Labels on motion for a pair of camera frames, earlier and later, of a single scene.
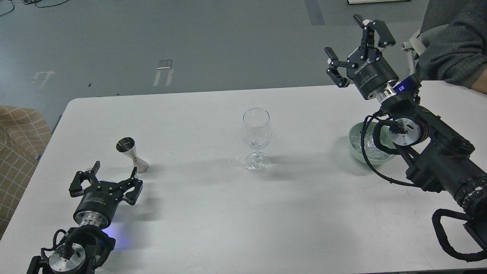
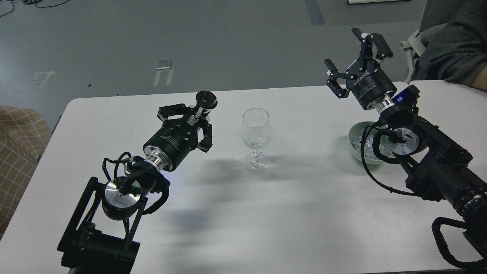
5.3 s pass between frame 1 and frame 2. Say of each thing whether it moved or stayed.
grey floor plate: stayed
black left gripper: moved
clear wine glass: stayed
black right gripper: moved
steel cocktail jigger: moved
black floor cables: stayed
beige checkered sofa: stayed
